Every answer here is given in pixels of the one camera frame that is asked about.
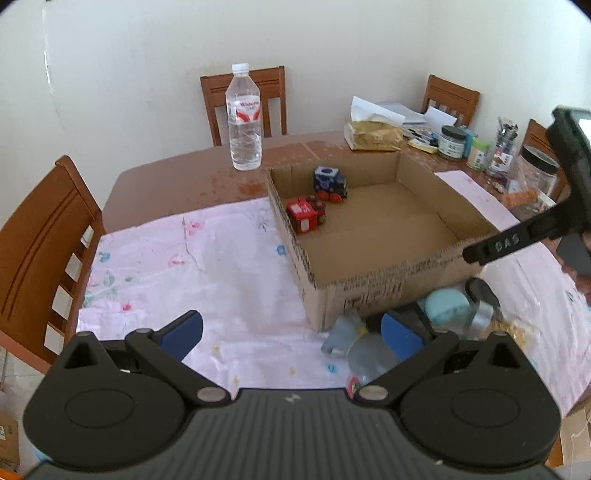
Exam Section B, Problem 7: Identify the white medical plastic bottle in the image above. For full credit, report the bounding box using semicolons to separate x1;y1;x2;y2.
346;333;401;387

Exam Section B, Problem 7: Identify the grey toy animal figure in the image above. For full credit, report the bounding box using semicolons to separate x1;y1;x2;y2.
321;309;369;356

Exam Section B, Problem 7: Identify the wooden chair back right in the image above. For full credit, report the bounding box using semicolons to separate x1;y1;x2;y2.
421;74;481;127

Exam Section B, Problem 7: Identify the wooden chair left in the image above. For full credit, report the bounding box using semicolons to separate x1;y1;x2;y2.
1;155;105;374

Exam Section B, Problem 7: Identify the wooden chair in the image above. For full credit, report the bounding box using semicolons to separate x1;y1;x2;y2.
1;155;105;374
421;74;481;127
200;66;287;146

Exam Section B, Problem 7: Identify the clear plastic water bottle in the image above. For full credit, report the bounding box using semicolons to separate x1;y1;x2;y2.
225;63;263;171

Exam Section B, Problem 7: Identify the wooden chair back middle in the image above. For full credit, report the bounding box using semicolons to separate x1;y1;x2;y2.
200;66;287;146

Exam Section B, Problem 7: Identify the blue toy train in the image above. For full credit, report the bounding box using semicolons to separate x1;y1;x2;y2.
312;166;348;203

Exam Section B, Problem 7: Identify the clear pen holder cup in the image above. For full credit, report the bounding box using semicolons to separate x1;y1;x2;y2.
485;117;519;178

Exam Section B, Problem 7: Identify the red toy train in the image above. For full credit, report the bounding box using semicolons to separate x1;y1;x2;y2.
286;195;327;235

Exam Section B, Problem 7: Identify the yellow tissue pack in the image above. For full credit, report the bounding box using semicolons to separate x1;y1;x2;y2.
344;96;406;152

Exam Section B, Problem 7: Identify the green-lid small container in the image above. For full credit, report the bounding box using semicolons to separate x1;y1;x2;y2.
467;137;489;171

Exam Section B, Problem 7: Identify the pink floral tablecloth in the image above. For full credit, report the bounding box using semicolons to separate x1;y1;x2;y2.
78;198;590;412

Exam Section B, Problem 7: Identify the dark-lid glass jar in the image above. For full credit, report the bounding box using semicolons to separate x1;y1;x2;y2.
438;125;468;160

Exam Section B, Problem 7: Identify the large clear plastic jar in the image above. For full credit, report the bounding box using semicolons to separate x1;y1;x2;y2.
505;145;559;220

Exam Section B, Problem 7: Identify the black spoon-shaped tool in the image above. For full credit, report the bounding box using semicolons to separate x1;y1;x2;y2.
464;277;501;319

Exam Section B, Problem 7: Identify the light blue round case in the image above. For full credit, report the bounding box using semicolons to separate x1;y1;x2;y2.
424;288;472;332

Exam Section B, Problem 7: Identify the brown cardboard box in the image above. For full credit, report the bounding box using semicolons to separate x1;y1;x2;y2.
266;152;498;332

